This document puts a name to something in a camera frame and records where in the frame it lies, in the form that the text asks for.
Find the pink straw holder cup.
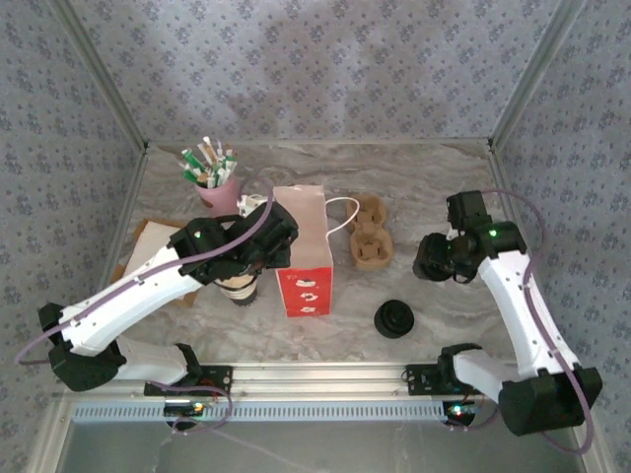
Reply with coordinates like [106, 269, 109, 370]
[194, 176, 241, 217]

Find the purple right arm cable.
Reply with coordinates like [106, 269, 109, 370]
[451, 188, 596, 454]

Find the black plastic cup lid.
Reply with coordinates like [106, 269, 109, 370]
[413, 234, 448, 270]

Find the red white paper bag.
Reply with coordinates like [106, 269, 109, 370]
[272, 184, 361, 319]

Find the left controller board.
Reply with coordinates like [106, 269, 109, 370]
[164, 401, 206, 418]

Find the white napkin stack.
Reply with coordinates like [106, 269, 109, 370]
[126, 221, 191, 280]

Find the brown cardboard tray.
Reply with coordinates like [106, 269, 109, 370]
[108, 218, 199, 309]

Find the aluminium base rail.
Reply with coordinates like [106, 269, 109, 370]
[53, 362, 504, 401]

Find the stack of paper cups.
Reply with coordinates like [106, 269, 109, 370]
[216, 273, 260, 307]

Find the right controller board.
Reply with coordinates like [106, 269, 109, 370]
[443, 401, 482, 421]

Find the controller board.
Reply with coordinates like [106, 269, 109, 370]
[164, 401, 206, 418]
[443, 401, 482, 421]

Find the grey slotted cable duct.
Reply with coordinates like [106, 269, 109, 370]
[73, 399, 474, 424]

